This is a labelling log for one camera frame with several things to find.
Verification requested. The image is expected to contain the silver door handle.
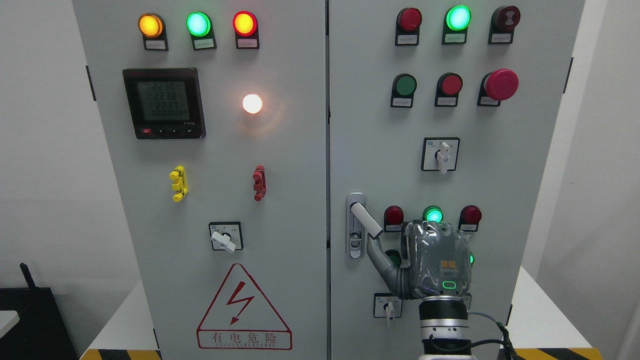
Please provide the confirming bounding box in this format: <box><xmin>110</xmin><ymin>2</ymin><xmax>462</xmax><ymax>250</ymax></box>
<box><xmin>346</xmin><ymin>192</ymin><xmax>383</xmax><ymax>259</ymax></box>

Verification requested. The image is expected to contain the grey cabinet left door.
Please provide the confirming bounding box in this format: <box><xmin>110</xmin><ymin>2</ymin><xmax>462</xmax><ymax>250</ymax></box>
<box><xmin>72</xmin><ymin>0</ymin><xmax>328</xmax><ymax>360</ymax></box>

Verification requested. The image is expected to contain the grey cabinet door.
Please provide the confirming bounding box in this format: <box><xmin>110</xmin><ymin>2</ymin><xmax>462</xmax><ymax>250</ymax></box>
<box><xmin>327</xmin><ymin>0</ymin><xmax>585</xmax><ymax>360</ymax></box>
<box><xmin>72</xmin><ymin>0</ymin><xmax>328</xmax><ymax>360</ymax></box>

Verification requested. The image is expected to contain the grey cabinet right door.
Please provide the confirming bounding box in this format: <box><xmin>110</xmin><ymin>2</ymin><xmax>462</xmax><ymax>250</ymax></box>
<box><xmin>327</xmin><ymin>0</ymin><xmax>585</xmax><ymax>360</ymax></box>

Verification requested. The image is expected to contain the red indicator lamp middle left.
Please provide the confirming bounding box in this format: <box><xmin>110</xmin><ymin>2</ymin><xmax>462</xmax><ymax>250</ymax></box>
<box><xmin>383</xmin><ymin>205</ymin><xmax>404</xmax><ymax>233</ymax></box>

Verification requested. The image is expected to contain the white indicator lamp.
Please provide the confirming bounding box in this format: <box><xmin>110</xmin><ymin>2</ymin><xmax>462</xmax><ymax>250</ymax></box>
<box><xmin>242</xmin><ymin>93</ymin><xmax>263</xmax><ymax>115</ymax></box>

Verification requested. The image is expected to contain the green push button lower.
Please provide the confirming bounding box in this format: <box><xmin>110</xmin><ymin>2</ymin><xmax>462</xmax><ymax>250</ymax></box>
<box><xmin>385</xmin><ymin>249</ymin><xmax>403</xmax><ymax>267</ymax></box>

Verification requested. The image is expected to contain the green push button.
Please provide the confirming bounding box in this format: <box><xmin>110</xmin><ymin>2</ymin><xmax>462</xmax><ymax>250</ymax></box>
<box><xmin>390</xmin><ymin>73</ymin><xmax>418</xmax><ymax>109</ymax></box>
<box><xmin>385</xmin><ymin>249</ymin><xmax>403</xmax><ymax>267</ymax></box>

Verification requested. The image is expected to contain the green indicator lamp middle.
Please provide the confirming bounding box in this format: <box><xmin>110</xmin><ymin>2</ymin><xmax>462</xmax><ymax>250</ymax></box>
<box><xmin>422</xmin><ymin>205</ymin><xmax>443</xmax><ymax>223</ymax></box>

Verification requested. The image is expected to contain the green indicator lamp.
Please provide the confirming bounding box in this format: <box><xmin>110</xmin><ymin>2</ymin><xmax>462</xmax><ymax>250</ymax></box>
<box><xmin>422</xmin><ymin>205</ymin><xmax>443</xmax><ymax>223</ymax></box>
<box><xmin>441</xmin><ymin>4</ymin><xmax>472</xmax><ymax>45</ymax></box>
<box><xmin>185</xmin><ymin>11</ymin><xmax>217</xmax><ymax>51</ymax></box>

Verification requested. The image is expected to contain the green push button upper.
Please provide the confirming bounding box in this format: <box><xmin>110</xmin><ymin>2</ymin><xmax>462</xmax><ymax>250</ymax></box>
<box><xmin>390</xmin><ymin>73</ymin><xmax>418</xmax><ymax>109</ymax></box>

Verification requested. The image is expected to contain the red indicator lamp middle right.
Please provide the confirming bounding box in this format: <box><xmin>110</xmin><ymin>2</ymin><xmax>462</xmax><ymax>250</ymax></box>
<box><xmin>457</xmin><ymin>205</ymin><xmax>483</xmax><ymax>232</ymax></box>

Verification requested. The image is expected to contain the red push button upper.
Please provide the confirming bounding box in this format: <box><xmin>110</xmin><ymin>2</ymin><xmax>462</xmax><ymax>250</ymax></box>
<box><xmin>434</xmin><ymin>72</ymin><xmax>463</xmax><ymax>107</ymax></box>

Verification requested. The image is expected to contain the red electric warning sticker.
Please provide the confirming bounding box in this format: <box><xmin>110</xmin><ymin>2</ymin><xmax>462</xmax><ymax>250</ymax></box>
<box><xmin>196</xmin><ymin>262</ymin><xmax>293</xmax><ymax>351</ymax></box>

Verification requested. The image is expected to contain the red lit indicator lamp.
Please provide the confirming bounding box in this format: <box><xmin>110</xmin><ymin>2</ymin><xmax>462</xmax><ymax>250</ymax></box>
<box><xmin>232</xmin><ymin>10</ymin><xmax>260</xmax><ymax>50</ymax></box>

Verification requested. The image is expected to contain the black digital power meter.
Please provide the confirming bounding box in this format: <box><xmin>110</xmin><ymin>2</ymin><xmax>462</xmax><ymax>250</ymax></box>
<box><xmin>122</xmin><ymin>67</ymin><xmax>207</xmax><ymax>140</ymax></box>

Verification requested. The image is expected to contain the red indicator lamp top right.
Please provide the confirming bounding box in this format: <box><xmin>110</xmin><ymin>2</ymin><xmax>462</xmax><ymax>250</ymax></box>
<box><xmin>394</xmin><ymin>7</ymin><xmax>423</xmax><ymax>47</ymax></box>

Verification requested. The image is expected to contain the green indicator lamp top left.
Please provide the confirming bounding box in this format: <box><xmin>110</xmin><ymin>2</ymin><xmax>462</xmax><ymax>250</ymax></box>
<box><xmin>185</xmin><ymin>11</ymin><xmax>217</xmax><ymax>51</ymax></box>

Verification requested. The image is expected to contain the red emergency stop button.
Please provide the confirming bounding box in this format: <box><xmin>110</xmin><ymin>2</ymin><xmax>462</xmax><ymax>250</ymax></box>
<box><xmin>477</xmin><ymin>68</ymin><xmax>519</xmax><ymax>107</ymax></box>

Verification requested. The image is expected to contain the green indicator lamp top right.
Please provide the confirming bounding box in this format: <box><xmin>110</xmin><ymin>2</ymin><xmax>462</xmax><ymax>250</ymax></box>
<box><xmin>441</xmin><ymin>4</ymin><xmax>472</xmax><ymax>45</ymax></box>

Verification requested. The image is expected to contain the yellow indicator lamp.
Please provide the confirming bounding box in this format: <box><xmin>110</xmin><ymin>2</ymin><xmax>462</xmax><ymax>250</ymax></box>
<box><xmin>138</xmin><ymin>13</ymin><xmax>169</xmax><ymax>51</ymax></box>

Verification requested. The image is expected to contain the dark red buzzer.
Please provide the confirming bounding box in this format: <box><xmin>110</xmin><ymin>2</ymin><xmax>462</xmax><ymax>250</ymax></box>
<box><xmin>487</xmin><ymin>5</ymin><xmax>521</xmax><ymax>44</ymax></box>

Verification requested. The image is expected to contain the white platform with hazard stripes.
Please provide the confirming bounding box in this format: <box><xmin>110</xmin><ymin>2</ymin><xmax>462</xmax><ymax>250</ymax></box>
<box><xmin>81</xmin><ymin>268</ymin><xmax>602</xmax><ymax>360</ymax></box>

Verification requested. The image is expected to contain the black box with antenna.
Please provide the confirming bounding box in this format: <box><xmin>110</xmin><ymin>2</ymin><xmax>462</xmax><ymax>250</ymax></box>
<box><xmin>0</xmin><ymin>263</ymin><xmax>78</xmax><ymax>360</ymax></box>

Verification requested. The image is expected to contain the white selector switch left door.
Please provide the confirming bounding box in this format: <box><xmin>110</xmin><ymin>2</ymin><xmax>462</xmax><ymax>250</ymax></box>
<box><xmin>208</xmin><ymin>221</ymin><xmax>243</xmax><ymax>253</ymax></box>

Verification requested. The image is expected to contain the white selector switch upper right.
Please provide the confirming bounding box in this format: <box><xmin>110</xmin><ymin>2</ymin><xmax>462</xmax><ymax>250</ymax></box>
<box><xmin>421</xmin><ymin>137</ymin><xmax>461</xmax><ymax>174</ymax></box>

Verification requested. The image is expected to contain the white selector switch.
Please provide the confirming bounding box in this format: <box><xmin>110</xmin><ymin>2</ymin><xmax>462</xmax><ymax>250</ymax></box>
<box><xmin>373</xmin><ymin>292</ymin><xmax>403</xmax><ymax>328</ymax></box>
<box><xmin>421</xmin><ymin>137</ymin><xmax>461</xmax><ymax>174</ymax></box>

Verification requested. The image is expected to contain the white selector switch lower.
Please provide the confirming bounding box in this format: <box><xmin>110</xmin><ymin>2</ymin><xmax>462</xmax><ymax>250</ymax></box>
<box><xmin>373</xmin><ymin>292</ymin><xmax>403</xmax><ymax>328</ymax></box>

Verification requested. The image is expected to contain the black selector switch lower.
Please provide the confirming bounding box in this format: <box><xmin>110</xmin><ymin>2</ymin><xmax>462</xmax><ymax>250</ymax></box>
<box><xmin>461</xmin><ymin>293</ymin><xmax>473</xmax><ymax>311</ymax></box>

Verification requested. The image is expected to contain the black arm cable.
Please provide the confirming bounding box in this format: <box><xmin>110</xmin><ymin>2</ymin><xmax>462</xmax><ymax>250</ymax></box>
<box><xmin>422</xmin><ymin>311</ymin><xmax>518</xmax><ymax>360</ymax></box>

